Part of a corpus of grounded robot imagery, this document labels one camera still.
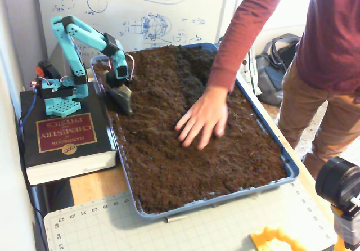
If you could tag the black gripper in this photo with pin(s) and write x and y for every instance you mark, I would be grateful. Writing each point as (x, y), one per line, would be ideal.
(121, 97)

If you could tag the brown soil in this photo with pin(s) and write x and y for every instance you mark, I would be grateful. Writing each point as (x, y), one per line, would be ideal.
(168, 172)

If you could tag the person's right forearm maroon sleeve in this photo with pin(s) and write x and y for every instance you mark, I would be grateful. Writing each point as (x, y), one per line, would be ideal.
(242, 37)

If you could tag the teal robot arm with base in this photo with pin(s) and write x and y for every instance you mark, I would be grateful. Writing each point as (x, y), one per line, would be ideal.
(70, 45)

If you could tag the person's right hand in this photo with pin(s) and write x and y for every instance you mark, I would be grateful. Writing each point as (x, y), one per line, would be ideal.
(208, 113)

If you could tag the black chemistry physics handbook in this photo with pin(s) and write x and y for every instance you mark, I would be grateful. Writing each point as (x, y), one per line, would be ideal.
(67, 132)

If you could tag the whiteboard with blue drawings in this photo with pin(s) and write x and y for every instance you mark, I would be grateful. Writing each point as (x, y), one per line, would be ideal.
(126, 9)

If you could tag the white electronics box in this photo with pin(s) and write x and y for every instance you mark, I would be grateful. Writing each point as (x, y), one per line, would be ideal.
(249, 71)

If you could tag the short metal bar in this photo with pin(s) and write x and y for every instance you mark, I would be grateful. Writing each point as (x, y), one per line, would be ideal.
(175, 219)

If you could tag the grey backpack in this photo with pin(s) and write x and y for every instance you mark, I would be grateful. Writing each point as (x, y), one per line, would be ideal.
(270, 76)

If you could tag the grey gridded cutting mat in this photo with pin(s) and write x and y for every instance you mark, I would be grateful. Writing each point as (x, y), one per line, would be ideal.
(197, 234)

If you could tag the blue plastic tray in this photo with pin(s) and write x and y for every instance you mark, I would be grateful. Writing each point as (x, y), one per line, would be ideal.
(292, 175)

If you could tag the yellow plastic part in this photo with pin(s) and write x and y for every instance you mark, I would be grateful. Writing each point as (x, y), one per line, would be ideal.
(270, 238)

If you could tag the person maroon sweater tan trousers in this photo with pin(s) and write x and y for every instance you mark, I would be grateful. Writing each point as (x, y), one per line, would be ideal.
(332, 51)

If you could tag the black camera lens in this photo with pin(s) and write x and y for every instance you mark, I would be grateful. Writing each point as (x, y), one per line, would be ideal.
(337, 180)

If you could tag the yellow grey camera stand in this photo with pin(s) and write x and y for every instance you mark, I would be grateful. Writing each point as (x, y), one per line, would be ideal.
(346, 228)

